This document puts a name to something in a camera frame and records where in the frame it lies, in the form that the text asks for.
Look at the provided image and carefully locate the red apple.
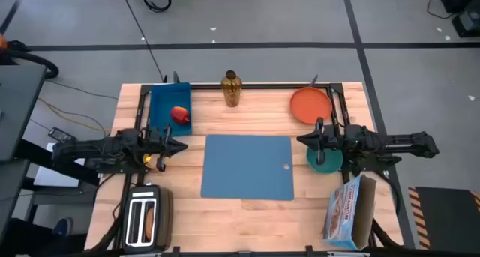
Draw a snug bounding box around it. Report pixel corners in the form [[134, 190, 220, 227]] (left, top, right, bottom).
[[169, 106, 191, 125]]

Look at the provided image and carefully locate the black equipment case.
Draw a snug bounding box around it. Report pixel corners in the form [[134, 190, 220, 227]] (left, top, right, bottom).
[[440, 0, 480, 39]]

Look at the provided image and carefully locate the black silver toaster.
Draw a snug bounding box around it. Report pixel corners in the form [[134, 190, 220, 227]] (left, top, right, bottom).
[[121, 184, 174, 255]]

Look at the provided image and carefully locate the orange plate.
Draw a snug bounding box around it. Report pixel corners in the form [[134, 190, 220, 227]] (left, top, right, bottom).
[[289, 86, 334, 125]]

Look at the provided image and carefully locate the black desk support beam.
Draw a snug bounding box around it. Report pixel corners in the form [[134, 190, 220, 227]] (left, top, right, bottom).
[[14, 139, 101, 187]]

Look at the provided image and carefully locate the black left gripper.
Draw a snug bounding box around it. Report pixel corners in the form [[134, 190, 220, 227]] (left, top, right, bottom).
[[148, 124, 189, 172]]

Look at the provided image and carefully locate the blue placemat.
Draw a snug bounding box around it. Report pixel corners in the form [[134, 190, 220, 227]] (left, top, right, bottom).
[[200, 133, 296, 202]]

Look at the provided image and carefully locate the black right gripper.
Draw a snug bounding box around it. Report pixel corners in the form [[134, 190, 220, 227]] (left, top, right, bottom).
[[296, 117, 341, 166]]

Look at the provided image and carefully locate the black hazard striped mat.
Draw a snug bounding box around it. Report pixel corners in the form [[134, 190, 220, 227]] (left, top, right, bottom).
[[407, 185, 480, 250]]

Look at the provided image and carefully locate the white board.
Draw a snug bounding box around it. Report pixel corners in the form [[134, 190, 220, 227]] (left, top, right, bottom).
[[32, 142, 88, 189]]

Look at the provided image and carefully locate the thick black hose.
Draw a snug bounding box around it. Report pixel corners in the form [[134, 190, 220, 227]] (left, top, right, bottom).
[[0, 39, 60, 80]]

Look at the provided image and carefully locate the person's shoe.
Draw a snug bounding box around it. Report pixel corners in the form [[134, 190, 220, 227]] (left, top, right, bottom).
[[52, 216, 74, 238]]

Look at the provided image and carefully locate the black metal table frame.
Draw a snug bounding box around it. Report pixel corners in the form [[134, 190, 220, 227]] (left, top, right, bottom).
[[112, 82, 404, 257]]

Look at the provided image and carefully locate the thin yellow cable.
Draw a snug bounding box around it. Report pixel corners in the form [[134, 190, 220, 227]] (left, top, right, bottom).
[[37, 97, 110, 133]]

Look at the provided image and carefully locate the blue plastic tray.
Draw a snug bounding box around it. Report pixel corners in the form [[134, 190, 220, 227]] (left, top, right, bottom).
[[148, 82, 194, 137]]

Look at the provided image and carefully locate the coiled black cable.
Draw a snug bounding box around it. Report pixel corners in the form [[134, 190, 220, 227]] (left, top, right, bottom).
[[142, 0, 173, 13]]

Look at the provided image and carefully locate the grey desk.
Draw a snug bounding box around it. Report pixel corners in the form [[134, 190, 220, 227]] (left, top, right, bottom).
[[0, 64, 48, 163]]

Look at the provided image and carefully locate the green bowl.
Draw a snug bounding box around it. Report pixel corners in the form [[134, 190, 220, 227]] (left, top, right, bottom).
[[305, 146, 344, 175]]

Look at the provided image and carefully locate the golden faceted bottle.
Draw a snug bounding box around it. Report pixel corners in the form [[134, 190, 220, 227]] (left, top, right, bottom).
[[220, 70, 243, 108]]

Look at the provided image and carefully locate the light blue cereal box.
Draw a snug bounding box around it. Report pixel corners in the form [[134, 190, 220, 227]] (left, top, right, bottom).
[[322, 174, 377, 251]]

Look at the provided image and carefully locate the small black floor device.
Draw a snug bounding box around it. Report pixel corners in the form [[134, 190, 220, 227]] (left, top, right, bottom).
[[47, 126, 77, 143]]

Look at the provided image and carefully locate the brown toast slice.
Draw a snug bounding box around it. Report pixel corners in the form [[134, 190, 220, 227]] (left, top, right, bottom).
[[144, 208, 155, 240]]

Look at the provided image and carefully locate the long thin black cable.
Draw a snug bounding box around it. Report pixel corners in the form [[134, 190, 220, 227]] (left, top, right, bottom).
[[119, 0, 167, 82]]

